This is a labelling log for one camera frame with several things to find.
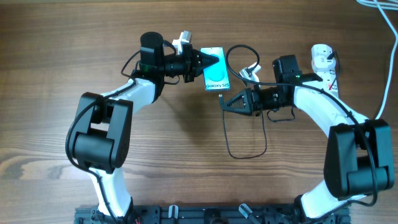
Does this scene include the blue screen Galaxy smartphone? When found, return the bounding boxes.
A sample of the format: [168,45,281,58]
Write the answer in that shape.
[200,47,230,91]

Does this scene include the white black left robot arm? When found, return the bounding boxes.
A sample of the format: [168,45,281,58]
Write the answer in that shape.
[65,32,221,223]

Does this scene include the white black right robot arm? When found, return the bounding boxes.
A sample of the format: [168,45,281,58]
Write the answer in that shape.
[220,55,395,223]

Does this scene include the white power strip socket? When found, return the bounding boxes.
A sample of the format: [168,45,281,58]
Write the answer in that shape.
[311,44,339,98]

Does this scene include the white power strip cord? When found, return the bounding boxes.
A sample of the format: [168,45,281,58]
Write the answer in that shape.
[374,0,398,121]

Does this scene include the white cables at corner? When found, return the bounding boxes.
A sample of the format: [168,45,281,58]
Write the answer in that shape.
[356,0,398,12]

